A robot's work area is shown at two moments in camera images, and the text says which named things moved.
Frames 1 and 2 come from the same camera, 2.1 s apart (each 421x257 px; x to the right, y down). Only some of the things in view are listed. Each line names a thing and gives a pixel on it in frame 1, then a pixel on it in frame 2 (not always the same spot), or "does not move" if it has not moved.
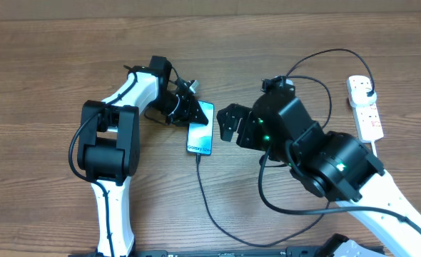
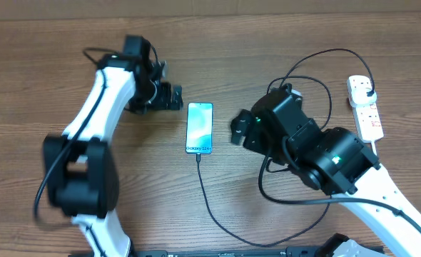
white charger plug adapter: (358, 93) does not move
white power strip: (368, 121) does not move
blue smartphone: (199, 138) does not move
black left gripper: (188, 114) → (165, 102)
